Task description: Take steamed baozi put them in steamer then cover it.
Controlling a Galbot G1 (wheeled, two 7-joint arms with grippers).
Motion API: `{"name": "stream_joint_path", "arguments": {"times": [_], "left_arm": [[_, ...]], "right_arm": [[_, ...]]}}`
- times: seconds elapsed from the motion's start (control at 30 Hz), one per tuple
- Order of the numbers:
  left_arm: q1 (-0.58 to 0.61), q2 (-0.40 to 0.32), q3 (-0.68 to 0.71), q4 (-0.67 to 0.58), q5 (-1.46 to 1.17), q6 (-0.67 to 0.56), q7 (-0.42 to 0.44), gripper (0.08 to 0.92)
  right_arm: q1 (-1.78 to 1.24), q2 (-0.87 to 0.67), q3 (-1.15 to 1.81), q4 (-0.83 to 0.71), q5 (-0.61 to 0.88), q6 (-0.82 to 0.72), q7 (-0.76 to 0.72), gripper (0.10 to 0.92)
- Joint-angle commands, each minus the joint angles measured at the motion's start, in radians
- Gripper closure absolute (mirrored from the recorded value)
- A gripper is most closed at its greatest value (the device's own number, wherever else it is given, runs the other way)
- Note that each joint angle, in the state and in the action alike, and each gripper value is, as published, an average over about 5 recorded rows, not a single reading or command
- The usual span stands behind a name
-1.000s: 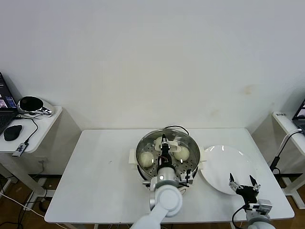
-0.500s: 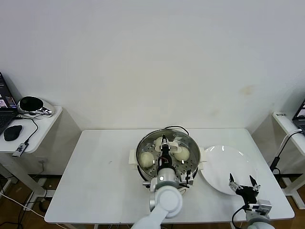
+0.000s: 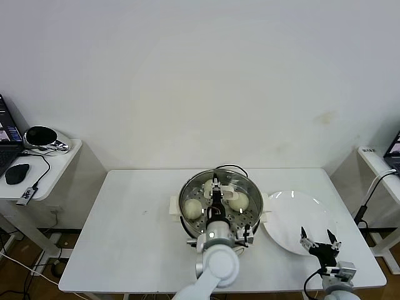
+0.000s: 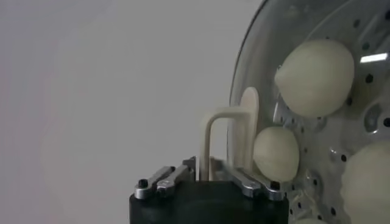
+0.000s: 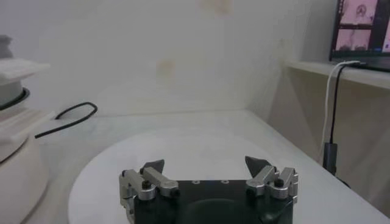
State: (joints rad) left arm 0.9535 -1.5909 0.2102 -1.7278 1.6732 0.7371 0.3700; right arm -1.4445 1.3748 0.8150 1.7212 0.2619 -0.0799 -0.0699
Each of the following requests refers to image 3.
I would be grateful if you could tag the grey usb hub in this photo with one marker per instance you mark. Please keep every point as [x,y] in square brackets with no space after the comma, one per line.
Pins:
[26,196]

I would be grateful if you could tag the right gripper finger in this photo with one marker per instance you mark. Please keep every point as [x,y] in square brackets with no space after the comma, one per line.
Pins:
[337,245]
[307,243]

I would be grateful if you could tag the white round plate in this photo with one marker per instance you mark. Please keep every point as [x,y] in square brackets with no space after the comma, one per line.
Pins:
[290,218]

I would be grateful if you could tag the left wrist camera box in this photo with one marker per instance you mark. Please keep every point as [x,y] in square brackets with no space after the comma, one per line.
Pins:
[247,236]

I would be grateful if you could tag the black laptop with lit screen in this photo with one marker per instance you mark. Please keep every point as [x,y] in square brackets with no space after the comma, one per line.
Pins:
[7,131]

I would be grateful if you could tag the white side table with mouse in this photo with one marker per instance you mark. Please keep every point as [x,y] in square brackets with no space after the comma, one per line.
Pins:
[56,168]

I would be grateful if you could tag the dark round floor object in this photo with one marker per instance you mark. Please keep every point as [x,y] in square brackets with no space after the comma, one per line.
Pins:
[57,268]

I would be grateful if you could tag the stainless steel steamer basket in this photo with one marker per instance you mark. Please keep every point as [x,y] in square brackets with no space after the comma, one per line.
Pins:
[173,207]

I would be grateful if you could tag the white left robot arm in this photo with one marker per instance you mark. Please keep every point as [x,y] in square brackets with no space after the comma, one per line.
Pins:
[218,265]

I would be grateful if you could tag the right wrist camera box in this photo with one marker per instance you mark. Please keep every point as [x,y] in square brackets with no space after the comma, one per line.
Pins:
[342,271]

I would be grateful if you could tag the black power adapter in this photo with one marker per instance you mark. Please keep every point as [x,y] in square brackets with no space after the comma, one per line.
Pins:
[361,213]

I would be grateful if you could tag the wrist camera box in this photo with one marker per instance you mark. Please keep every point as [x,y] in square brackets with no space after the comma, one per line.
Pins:
[342,271]
[247,236]

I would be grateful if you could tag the white steamed baozi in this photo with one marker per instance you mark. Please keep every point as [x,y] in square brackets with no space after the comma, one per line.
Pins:
[208,186]
[240,202]
[192,209]

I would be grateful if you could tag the chrome dome device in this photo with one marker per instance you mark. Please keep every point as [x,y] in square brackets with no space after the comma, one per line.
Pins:
[39,136]

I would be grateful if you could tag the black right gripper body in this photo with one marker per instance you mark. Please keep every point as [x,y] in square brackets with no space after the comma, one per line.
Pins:
[323,253]

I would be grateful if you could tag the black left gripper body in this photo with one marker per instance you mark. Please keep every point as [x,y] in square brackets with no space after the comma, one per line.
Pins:
[216,207]

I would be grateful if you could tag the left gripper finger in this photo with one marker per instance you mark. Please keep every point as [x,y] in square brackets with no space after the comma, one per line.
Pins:
[221,193]
[215,189]

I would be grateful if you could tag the black computer mouse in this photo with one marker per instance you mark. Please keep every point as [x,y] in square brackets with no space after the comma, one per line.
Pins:
[16,173]

